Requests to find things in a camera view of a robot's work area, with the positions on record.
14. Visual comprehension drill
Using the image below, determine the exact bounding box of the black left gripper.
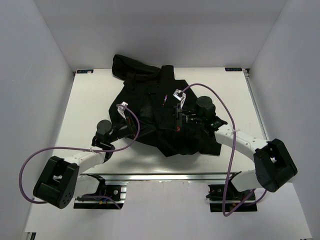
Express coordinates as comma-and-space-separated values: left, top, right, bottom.
108, 113, 155, 143

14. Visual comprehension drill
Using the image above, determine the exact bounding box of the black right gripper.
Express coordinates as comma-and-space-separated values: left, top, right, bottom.
158, 103, 205, 132

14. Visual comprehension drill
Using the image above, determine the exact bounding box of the black zip jacket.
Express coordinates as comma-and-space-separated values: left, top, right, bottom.
108, 54, 222, 157

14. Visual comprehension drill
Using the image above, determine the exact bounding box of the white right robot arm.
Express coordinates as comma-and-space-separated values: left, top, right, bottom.
173, 90, 298, 200

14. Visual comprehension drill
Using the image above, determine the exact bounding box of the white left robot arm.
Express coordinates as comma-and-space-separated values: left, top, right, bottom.
33, 116, 137, 209

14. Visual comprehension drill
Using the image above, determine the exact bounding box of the blue right corner label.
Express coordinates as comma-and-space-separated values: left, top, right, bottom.
224, 67, 243, 72

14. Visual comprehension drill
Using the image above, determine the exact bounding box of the blue corner label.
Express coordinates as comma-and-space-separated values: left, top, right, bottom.
76, 69, 94, 75
224, 67, 243, 72

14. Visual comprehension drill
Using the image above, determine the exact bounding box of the blue left corner label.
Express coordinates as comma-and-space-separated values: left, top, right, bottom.
76, 69, 94, 75

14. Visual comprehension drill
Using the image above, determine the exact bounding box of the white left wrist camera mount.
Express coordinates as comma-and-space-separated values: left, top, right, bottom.
116, 101, 128, 119

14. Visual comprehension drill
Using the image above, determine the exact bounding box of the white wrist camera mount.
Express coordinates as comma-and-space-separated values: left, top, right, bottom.
173, 89, 186, 109
116, 101, 128, 119

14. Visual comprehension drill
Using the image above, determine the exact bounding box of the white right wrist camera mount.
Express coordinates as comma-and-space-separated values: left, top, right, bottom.
173, 89, 186, 109

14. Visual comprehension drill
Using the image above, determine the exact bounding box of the aluminium front table rail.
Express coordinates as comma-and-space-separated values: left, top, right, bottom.
34, 171, 285, 187

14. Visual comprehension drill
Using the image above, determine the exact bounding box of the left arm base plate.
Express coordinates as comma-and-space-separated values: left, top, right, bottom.
73, 181, 128, 210

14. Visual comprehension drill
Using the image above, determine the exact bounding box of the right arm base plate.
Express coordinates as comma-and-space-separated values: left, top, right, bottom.
205, 184, 258, 213

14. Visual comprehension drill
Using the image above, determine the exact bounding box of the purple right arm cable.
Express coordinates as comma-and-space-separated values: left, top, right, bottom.
181, 83, 267, 217

